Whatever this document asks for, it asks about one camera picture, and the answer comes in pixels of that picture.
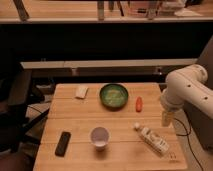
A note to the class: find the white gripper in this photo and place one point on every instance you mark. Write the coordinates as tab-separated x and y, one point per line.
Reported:
167	118

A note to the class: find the green ceramic bowl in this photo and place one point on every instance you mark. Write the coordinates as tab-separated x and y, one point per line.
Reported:
113	96

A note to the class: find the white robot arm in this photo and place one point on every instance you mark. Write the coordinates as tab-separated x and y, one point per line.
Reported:
186	84

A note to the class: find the plastic bottle white cap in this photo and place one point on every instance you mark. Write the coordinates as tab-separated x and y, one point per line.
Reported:
152	138

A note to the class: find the orange carrot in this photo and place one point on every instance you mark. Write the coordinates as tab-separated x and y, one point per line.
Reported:
139	104

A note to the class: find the white paper cup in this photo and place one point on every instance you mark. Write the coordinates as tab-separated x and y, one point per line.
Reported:
99	137

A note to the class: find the black remote control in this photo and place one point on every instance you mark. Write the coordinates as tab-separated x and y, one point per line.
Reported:
62	144

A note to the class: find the black office chair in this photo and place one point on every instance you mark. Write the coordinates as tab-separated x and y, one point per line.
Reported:
15	89

